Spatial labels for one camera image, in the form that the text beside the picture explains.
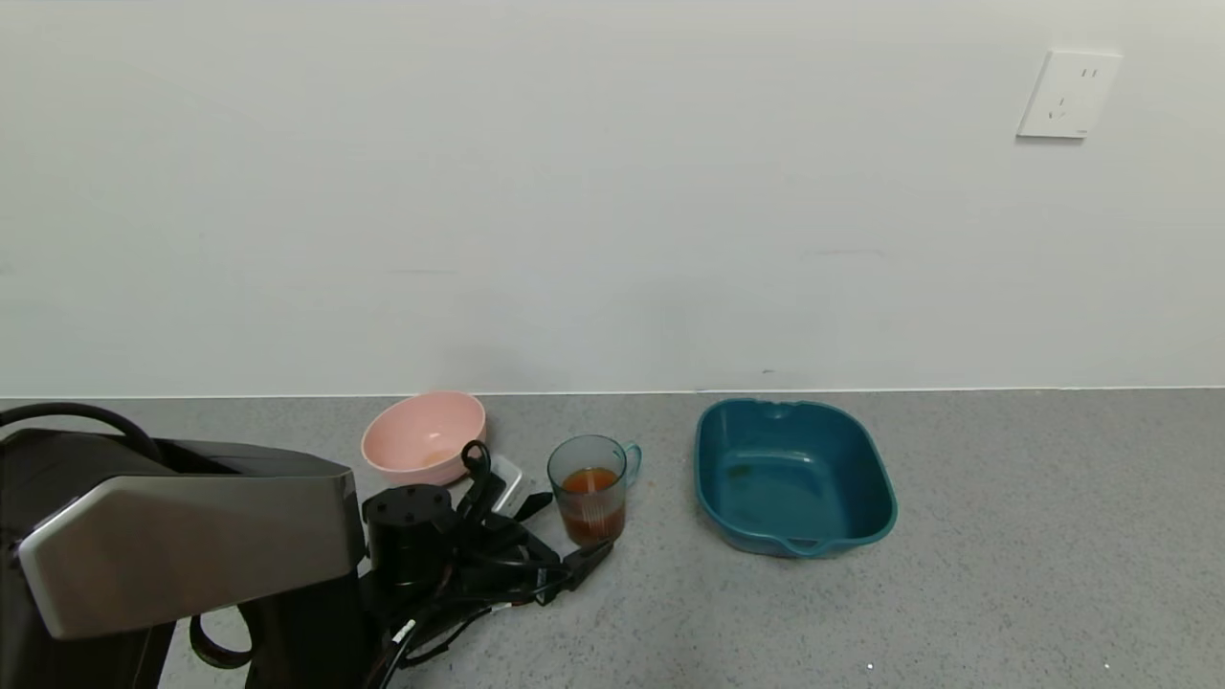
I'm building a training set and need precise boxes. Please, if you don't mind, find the clear teal ribbed cup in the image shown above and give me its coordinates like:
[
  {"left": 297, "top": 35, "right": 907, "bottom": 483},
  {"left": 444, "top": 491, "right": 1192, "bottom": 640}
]
[{"left": 546, "top": 434, "right": 643, "bottom": 548}]

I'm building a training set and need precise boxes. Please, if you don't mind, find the black camera cable loop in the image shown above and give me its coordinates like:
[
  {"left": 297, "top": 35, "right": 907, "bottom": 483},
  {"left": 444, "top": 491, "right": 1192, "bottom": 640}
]
[{"left": 460, "top": 439, "right": 508, "bottom": 527}]

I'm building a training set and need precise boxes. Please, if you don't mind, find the reddish brown liquid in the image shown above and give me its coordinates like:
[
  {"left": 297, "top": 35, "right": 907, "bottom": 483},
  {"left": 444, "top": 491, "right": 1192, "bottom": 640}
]
[{"left": 561, "top": 467, "right": 628, "bottom": 547}]

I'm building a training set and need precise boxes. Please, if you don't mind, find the thin black cable loop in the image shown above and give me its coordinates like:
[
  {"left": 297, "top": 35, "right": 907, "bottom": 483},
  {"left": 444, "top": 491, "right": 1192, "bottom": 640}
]
[{"left": 189, "top": 611, "right": 256, "bottom": 671}]

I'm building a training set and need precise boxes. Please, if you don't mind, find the teal plastic basin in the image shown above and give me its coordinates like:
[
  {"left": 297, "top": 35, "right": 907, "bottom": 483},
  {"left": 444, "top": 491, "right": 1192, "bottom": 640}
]
[{"left": 695, "top": 398, "right": 899, "bottom": 559}]

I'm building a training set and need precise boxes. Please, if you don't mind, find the white wall power outlet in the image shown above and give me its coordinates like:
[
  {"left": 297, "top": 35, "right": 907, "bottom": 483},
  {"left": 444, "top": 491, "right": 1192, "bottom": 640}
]
[{"left": 1016, "top": 50, "right": 1123, "bottom": 141}]

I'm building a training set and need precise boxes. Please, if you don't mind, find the pink plastic bowl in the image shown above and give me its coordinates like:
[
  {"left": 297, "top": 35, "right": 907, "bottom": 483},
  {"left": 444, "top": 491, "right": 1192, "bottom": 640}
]
[{"left": 361, "top": 390, "right": 488, "bottom": 486}]

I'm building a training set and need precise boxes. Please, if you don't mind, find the thick black elbow cable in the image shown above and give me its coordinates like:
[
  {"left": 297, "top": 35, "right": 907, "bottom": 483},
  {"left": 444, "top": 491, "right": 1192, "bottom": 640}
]
[{"left": 0, "top": 402, "right": 166, "bottom": 462}]

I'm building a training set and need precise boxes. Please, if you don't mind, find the black cable with white tag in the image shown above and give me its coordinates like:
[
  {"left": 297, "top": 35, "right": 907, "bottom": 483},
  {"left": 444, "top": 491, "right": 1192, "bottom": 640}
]
[{"left": 368, "top": 565, "right": 575, "bottom": 689}]

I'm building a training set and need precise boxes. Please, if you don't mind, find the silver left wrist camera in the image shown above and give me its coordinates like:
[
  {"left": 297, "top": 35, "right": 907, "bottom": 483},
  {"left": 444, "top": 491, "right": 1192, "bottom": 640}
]
[{"left": 483, "top": 455, "right": 526, "bottom": 513}]

